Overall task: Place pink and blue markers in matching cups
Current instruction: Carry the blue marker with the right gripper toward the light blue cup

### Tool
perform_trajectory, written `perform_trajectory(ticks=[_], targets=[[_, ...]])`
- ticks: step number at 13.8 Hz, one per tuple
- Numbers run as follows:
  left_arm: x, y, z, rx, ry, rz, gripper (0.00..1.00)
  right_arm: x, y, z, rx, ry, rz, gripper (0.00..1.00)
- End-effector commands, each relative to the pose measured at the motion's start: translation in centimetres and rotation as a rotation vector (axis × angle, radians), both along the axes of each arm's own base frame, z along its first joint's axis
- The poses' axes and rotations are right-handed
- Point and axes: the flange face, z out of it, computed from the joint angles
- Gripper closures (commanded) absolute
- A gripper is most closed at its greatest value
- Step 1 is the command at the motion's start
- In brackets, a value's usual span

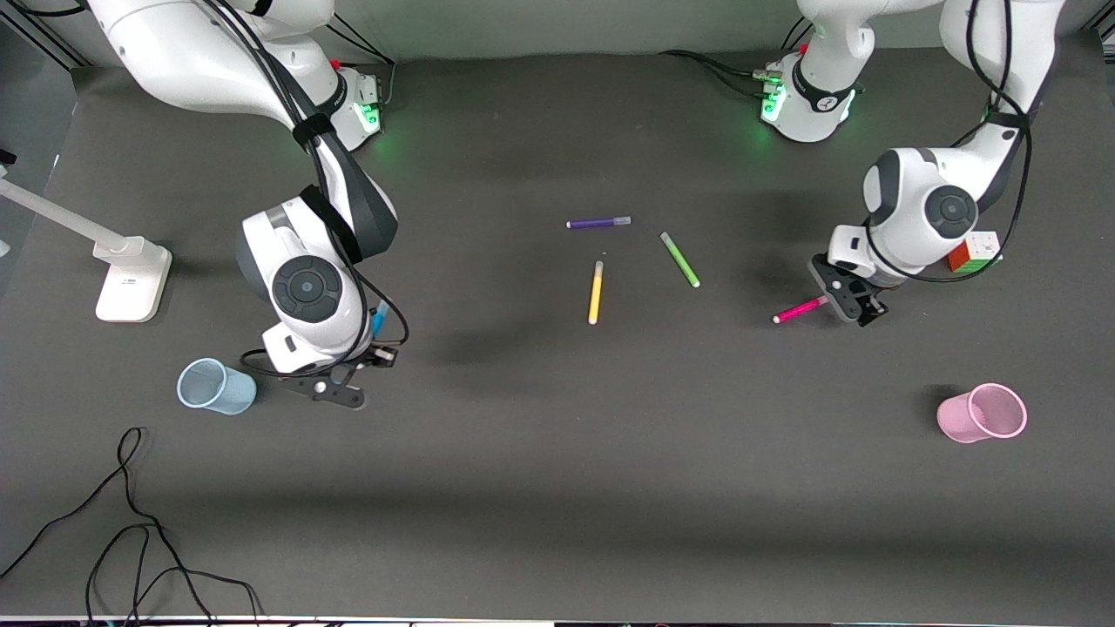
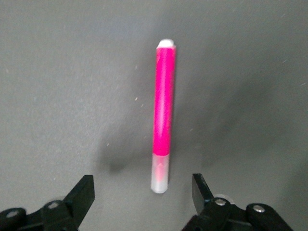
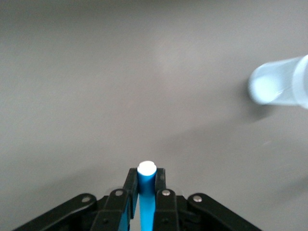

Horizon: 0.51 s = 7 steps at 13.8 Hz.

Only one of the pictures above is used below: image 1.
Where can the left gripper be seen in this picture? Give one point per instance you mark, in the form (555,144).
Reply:
(872,308)

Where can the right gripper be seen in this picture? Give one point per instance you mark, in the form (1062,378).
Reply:
(381,356)

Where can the blue marker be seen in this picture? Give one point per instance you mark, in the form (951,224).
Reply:
(380,318)

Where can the pink marker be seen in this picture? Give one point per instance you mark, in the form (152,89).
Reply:
(797,310)

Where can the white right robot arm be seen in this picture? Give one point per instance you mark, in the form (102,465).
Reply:
(218,61)

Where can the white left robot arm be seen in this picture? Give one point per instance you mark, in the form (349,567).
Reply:
(923,205)

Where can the Rubik's cube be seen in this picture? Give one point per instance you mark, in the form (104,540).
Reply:
(976,252)

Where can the pink plastic cup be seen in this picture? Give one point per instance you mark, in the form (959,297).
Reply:
(980,414)

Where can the blue plastic cup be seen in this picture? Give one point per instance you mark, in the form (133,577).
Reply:
(218,387)

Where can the green marker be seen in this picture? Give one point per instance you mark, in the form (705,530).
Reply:
(679,259)

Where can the yellow marker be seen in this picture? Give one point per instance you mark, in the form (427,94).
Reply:
(596,294)

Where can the white lamp stand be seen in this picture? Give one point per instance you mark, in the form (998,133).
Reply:
(131,287)

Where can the purple marker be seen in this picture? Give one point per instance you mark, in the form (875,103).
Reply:
(597,223)

